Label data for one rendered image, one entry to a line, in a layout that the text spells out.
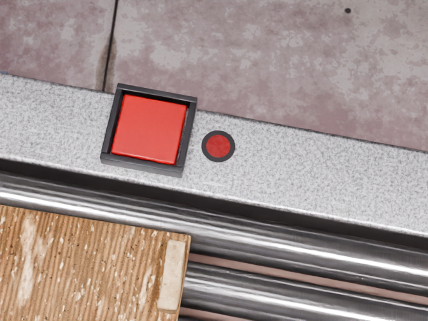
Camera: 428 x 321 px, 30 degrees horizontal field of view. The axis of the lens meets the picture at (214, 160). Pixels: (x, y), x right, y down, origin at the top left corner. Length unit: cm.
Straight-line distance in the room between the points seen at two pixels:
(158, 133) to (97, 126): 6
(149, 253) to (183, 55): 114
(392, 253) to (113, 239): 25
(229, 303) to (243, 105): 109
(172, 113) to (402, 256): 24
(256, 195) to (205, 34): 112
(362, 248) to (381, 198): 5
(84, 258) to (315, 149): 24
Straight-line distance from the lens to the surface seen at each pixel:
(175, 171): 72
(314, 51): 184
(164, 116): 74
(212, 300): 71
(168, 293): 66
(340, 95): 180
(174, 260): 67
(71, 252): 70
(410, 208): 76
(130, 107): 74
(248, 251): 72
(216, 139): 75
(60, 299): 69
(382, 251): 74
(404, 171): 77
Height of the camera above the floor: 161
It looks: 71 degrees down
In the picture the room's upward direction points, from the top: 8 degrees clockwise
